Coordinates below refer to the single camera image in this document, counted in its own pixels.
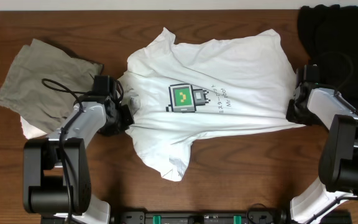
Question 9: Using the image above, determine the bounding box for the white printed t-shirt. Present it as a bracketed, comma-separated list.
[120, 29, 295, 182]

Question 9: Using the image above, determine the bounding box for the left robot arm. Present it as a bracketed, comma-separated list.
[23, 75, 134, 223]

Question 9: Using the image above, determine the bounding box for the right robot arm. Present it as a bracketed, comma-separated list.
[282, 65, 358, 224]

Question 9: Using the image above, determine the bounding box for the black garment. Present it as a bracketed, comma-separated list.
[297, 4, 358, 109]

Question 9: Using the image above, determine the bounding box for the folded olive green garment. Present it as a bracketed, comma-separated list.
[0, 39, 103, 134]

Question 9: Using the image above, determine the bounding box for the folded white garment underneath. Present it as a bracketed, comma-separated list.
[21, 117, 47, 139]

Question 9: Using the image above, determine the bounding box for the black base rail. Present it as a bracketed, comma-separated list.
[42, 203, 352, 224]

